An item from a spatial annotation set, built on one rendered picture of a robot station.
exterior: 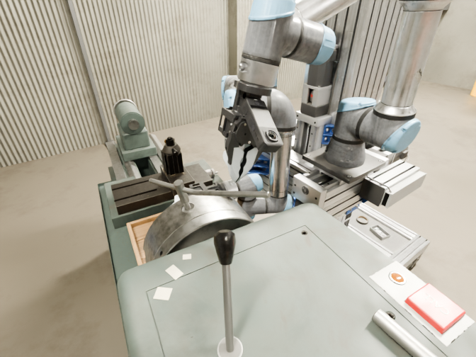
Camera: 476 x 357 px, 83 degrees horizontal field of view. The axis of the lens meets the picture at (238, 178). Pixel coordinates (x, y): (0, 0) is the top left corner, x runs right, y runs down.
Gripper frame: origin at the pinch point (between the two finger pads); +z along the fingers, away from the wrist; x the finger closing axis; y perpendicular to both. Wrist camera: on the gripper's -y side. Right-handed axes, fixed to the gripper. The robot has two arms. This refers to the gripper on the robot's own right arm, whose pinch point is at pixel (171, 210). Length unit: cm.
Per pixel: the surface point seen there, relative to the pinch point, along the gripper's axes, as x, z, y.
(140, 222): -18.4, 9.9, 21.4
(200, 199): 15.5, -4.6, -18.2
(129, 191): -11.0, 10.6, 35.2
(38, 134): -76, 92, 315
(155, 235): 9.9, 8.3, -20.1
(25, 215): -107, 102, 190
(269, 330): 17, -2, -56
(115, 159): -21, 13, 90
